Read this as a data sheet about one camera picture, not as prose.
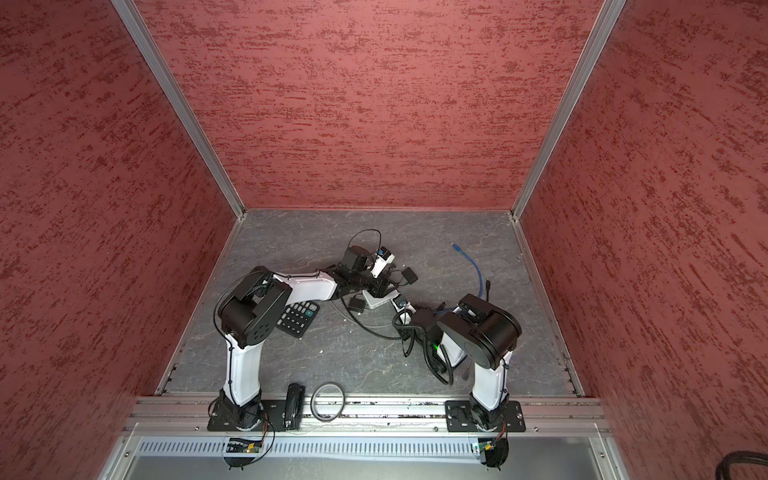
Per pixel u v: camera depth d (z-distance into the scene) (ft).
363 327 2.94
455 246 3.60
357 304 3.01
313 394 2.54
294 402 2.47
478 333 1.64
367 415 2.49
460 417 2.43
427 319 2.39
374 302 3.02
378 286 2.82
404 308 2.59
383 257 2.85
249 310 1.78
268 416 2.42
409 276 3.28
